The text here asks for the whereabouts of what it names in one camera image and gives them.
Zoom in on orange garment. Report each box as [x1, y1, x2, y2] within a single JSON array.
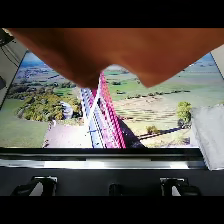
[[7, 28, 224, 90]]

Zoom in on white garment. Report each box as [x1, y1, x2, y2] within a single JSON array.
[[189, 103, 224, 172]]

